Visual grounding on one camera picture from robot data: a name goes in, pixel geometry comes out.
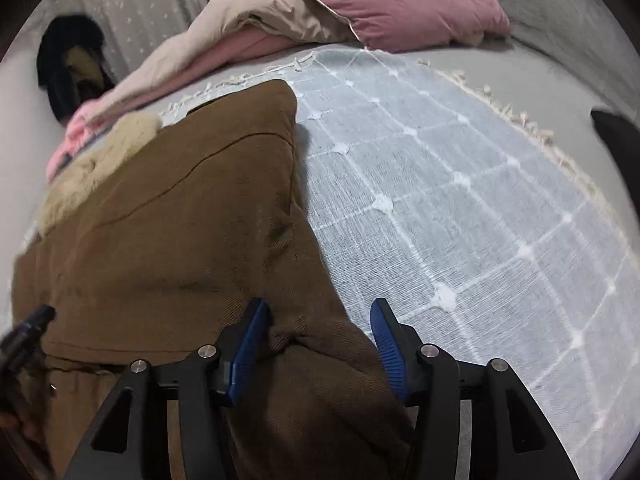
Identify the grey bed sheet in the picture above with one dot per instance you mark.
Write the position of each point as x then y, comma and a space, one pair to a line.
540, 75

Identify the dark hanging clothes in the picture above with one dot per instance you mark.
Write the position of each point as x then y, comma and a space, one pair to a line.
67, 67

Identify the grey quilted headboard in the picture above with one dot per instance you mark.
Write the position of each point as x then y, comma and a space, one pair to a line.
565, 5

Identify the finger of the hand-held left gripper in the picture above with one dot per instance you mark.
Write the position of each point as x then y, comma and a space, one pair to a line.
30, 327

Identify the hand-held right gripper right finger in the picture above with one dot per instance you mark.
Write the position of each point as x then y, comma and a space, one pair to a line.
387, 345

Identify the black folded garment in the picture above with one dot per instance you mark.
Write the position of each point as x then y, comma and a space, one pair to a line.
617, 132

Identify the grey star-patterned curtain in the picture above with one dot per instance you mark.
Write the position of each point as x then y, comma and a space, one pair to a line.
125, 5

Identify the pink and beige duvet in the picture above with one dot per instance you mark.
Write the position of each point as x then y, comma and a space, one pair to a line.
200, 50

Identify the pink pillow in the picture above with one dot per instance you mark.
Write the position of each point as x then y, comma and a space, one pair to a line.
405, 0

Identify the brown fur-collared coat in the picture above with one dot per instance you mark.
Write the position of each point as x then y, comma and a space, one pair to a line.
190, 285

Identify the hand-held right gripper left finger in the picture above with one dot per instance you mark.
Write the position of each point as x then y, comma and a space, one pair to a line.
245, 345

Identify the white grid-patterned blanket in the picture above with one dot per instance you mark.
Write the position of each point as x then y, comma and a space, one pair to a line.
450, 220

